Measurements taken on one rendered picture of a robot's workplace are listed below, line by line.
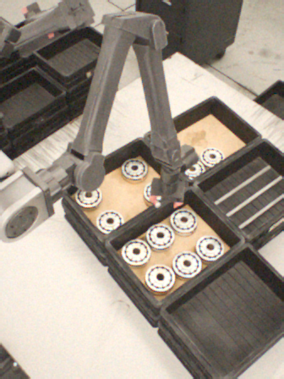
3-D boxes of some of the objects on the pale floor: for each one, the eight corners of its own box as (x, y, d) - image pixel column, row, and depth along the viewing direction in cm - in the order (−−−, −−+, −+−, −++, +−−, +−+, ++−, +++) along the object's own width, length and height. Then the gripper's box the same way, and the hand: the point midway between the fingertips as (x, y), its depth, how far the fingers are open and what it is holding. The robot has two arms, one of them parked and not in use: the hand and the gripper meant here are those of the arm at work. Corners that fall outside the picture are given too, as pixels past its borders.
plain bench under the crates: (188, 581, 187) (215, 603, 130) (-44, 299, 249) (-94, 231, 192) (387, 303, 256) (464, 238, 199) (167, 137, 317) (177, 52, 260)
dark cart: (178, 94, 341) (193, -25, 268) (133, 63, 359) (136, -56, 285) (231, 56, 367) (258, -62, 294) (187, 29, 384) (202, -89, 311)
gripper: (150, 183, 146) (147, 211, 158) (186, 188, 146) (180, 216, 158) (153, 165, 150) (150, 194, 162) (188, 170, 150) (182, 199, 162)
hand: (165, 204), depth 160 cm, fingers open, 6 cm apart
